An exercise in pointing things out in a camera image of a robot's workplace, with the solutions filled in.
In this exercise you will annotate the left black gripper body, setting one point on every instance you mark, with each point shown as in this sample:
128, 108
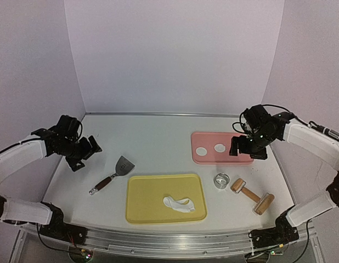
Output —
85, 149

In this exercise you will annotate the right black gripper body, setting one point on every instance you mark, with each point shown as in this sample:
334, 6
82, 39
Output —
241, 146

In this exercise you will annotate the freshly cut round wrapper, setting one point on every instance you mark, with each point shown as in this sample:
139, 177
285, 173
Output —
201, 151

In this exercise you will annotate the metal scraper with wooden handle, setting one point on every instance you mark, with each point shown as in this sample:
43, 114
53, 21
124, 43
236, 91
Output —
123, 167

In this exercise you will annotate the wooden double-ended rolling pin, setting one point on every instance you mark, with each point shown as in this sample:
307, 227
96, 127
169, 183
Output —
262, 203

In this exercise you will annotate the white dough lump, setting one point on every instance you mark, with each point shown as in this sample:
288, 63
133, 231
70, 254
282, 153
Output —
183, 205

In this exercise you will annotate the yellow plastic tray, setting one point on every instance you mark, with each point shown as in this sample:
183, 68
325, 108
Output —
144, 202

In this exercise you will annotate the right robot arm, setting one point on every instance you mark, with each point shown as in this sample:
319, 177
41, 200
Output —
308, 157

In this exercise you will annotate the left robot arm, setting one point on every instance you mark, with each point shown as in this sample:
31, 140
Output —
24, 170

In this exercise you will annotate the round dumpling wrapper left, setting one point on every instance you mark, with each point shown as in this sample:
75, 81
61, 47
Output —
220, 148

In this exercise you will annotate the pink plastic tray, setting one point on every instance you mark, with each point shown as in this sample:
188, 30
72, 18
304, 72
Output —
213, 148

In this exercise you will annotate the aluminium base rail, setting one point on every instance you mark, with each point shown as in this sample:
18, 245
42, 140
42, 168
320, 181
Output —
38, 244

